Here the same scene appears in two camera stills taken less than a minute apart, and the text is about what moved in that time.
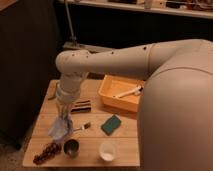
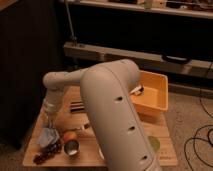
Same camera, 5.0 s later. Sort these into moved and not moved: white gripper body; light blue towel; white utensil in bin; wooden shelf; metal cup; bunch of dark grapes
Moved: light blue towel; white gripper body
Not moved: metal cup; wooden shelf; bunch of dark grapes; white utensil in bin
